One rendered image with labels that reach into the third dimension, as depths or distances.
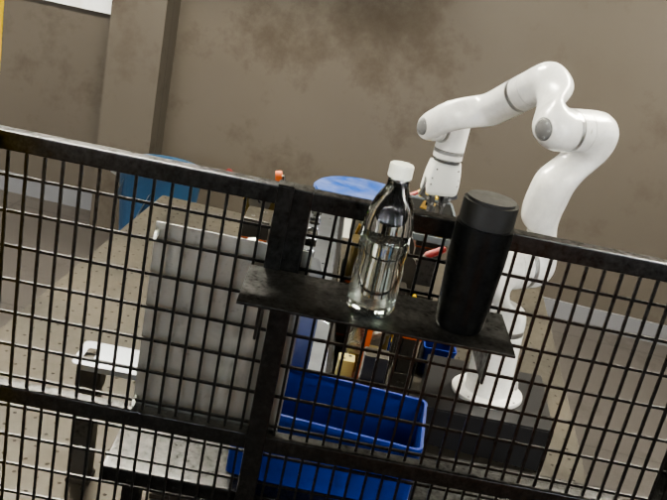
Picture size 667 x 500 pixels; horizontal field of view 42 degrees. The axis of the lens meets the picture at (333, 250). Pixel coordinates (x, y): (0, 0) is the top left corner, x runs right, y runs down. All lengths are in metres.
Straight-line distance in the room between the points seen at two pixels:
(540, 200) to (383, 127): 2.87
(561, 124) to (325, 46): 3.02
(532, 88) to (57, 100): 3.70
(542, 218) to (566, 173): 0.12
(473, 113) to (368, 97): 2.64
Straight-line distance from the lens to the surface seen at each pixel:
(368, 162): 4.99
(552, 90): 2.11
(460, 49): 4.86
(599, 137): 2.10
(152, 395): 1.37
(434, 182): 2.45
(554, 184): 2.12
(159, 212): 3.52
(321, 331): 2.05
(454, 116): 2.31
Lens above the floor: 1.89
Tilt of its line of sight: 20 degrees down
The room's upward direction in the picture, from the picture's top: 12 degrees clockwise
